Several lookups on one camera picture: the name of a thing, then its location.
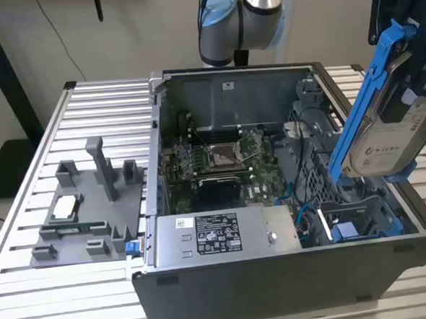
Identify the black antenna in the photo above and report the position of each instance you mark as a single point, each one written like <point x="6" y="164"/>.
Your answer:
<point x="98" y="5"/>

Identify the green motherboard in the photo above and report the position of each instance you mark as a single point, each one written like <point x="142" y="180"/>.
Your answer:
<point x="264" y="171"/>

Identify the hard disk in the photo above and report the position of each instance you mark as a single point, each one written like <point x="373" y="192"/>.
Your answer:
<point x="375" y="146"/>

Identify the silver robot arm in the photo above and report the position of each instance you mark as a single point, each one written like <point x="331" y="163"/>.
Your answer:
<point x="223" y="32"/>

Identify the CPU socket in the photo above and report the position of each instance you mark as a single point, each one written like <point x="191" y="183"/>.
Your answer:
<point x="221" y="155"/>

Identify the thin metal locking lever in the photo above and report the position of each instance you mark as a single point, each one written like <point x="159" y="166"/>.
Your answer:
<point x="199" y="136"/>

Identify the green RAM stick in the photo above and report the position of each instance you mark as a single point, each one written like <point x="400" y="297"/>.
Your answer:
<point x="81" y="228"/>

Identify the grey power supply unit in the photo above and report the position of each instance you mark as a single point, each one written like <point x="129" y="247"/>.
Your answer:
<point x="174" y="241"/>

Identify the black table end cap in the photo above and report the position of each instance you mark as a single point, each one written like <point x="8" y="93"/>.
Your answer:
<point x="70" y="85"/>

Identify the black PC case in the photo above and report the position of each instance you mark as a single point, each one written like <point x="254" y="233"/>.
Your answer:
<point x="243" y="291"/>

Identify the black graphics card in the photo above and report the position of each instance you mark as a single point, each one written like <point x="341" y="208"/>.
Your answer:
<point x="218" y="193"/>

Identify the blue plastic clip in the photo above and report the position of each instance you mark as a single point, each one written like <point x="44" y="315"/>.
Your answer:
<point x="131" y="247"/>

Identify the grey parts rack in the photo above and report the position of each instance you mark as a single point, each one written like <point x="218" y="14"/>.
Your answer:
<point x="73" y="184"/>

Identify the grey metal disk bay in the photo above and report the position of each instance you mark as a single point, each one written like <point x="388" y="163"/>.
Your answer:
<point x="323" y="181"/>

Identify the blue plastic disk carrier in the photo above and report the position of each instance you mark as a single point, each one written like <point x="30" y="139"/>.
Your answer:
<point x="344" y="231"/>

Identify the silver CPU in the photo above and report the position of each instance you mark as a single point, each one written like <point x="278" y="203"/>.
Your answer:
<point x="66" y="208"/>

